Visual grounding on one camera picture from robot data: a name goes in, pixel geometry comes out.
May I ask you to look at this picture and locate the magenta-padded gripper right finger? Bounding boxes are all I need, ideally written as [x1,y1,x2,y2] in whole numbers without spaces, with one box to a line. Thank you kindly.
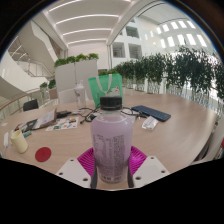
[126,145,171,189]

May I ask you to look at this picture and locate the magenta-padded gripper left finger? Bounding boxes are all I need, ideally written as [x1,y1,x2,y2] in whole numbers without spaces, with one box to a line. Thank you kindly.
[55,147,99,190]

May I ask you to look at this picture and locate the purple drink bottle black cap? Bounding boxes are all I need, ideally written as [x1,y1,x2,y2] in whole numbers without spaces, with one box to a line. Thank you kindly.
[89,95,134,184]

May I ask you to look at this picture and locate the flat round red coaster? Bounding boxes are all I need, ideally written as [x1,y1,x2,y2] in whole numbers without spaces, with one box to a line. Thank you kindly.
[34,146,53,163]

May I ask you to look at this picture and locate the clear plastic packet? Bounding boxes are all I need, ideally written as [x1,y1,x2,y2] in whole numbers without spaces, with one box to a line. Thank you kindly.
[141,115,160,131]

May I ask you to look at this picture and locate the colourful sticker sheet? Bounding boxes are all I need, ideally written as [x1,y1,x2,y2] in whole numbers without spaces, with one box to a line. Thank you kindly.
[45,115,80,132]

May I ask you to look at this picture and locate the black power adapter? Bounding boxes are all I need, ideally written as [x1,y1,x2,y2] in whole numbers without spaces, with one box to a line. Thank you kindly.
[56,110,73,119]

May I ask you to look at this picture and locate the open book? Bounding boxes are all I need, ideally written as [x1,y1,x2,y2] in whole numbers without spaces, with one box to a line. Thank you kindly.
[31,108,58,131]

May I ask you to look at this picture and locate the cream yellow mug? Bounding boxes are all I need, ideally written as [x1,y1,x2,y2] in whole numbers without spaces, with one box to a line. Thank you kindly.
[9,129,29,155]

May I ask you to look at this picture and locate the black notebook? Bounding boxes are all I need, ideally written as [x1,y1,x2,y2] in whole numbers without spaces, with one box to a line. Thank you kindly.
[14,119,38,133]

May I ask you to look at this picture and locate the white power strip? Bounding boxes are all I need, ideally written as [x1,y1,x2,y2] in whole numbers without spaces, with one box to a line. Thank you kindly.
[2,131,10,149]

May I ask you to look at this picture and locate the white chair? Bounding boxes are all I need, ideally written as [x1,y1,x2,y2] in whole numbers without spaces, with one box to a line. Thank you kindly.
[58,88,78,104]

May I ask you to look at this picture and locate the clear bottle white lid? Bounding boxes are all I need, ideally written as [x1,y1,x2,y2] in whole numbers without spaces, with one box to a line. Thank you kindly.
[73,80,87,110]

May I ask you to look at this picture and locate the black chair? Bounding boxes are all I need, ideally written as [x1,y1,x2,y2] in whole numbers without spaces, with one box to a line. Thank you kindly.
[22,98,40,112]

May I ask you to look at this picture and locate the brown planter box with plants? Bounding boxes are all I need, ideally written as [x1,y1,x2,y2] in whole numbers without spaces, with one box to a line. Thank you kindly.
[39,79,58,101]

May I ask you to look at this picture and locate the glass railing with wooden handrail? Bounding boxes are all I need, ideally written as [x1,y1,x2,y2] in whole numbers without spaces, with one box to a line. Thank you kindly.
[0,87,48,121]

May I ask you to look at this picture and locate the green tote bag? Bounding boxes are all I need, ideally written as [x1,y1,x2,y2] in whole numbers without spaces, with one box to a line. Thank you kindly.
[87,73,124,108]

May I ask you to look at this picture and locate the white cabinet topped with plants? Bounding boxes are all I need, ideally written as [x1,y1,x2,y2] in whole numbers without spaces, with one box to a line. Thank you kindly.
[53,53,100,104]

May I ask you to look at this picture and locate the row of green plants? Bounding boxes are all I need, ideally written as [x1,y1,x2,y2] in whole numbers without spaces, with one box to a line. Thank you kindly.
[106,45,224,101]

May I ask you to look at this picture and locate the ceiling light strips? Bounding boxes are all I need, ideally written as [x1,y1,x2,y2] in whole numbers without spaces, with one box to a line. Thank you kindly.
[46,0,134,46]

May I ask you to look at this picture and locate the black cable tangle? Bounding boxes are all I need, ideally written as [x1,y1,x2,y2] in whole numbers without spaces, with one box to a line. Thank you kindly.
[75,106,148,125]

